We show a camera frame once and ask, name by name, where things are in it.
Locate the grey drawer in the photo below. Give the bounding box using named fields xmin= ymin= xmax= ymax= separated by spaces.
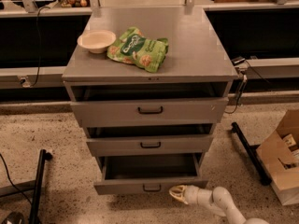
xmin=87 ymin=125 xmax=213 ymax=157
xmin=94 ymin=153 xmax=207 ymax=195
xmin=69 ymin=87 xmax=228 ymax=127

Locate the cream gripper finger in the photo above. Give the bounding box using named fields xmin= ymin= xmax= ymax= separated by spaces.
xmin=169 ymin=185 xmax=187 ymax=194
xmin=173 ymin=194 xmax=188 ymax=204

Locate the grey bottom drawer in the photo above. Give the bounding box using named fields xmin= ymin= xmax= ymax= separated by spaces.
xmin=94 ymin=153 xmax=207 ymax=195

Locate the grey drawer cabinet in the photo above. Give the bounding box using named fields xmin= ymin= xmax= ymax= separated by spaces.
xmin=61 ymin=6 xmax=239 ymax=166

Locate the black cable left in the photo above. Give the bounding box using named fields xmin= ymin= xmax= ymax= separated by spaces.
xmin=30 ymin=5 xmax=50 ymax=88

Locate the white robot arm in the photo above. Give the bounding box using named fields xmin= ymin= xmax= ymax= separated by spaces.
xmin=169 ymin=185 xmax=269 ymax=224

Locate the green snack bag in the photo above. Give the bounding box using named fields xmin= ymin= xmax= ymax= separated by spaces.
xmin=107 ymin=27 xmax=168 ymax=73

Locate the grey middle drawer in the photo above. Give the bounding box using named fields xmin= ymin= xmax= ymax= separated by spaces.
xmin=87 ymin=125 xmax=213 ymax=157

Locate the grey top drawer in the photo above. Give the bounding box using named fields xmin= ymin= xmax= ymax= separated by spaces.
xmin=69 ymin=87 xmax=228 ymax=127

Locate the black metal leg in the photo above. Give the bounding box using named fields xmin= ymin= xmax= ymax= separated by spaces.
xmin=232 ymin=122 xmax=272 ymax=186
xmin=29 ymin=149 xmax=52 ymax=224

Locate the wall power socket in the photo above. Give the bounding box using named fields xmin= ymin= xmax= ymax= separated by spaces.
xmin=18 ymin=76 xmax=31 ymax=88

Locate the black floor cable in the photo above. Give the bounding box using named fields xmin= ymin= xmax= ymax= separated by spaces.
xmin=0 ymin=152 xmax=34 ymax=205

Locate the black metal leg right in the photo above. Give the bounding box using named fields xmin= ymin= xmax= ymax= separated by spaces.
xmin=232 ymin=122 xmax=272 ymax=186

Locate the black metal leg left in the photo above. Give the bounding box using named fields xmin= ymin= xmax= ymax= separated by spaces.
xmin=29 ymin=149 xmax=52 ymax=224

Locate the white bowl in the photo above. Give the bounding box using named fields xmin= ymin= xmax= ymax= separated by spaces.
xmin=77 ymin=30 xmax=116 ymax=54

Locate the brown cardboard box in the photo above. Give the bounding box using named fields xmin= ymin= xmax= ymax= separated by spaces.
xmin=257 ymin=109 xmax=299 ymax=205

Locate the black adapter with cable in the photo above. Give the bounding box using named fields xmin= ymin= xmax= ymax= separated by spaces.
xmin=225 ymin=56 xmax=263 ymax=115

